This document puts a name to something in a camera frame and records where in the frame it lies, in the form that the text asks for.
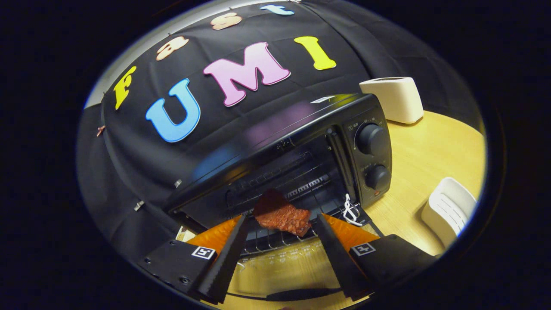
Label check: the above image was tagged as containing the black toaster oven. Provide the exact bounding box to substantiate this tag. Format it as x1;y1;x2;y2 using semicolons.
163;93;393;302

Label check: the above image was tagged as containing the black backdrop cloth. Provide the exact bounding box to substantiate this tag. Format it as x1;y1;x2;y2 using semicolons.
77;0;483;263

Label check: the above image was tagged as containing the white ribbed food tray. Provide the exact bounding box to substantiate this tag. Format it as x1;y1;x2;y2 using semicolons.
421;177;477;248

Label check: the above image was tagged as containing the red meat slice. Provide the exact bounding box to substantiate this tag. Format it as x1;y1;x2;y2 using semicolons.
253;189;312;237

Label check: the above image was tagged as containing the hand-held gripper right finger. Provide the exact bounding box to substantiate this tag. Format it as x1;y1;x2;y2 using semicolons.
316;213;440;302

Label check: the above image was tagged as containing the white string loop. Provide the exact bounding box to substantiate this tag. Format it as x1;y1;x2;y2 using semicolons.
343;194;361;226

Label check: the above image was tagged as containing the white bread toaster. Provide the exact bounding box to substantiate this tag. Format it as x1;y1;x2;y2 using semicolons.
359;77;424;125

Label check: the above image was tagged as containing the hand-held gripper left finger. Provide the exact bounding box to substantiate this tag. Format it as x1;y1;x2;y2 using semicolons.
138;214;249;304

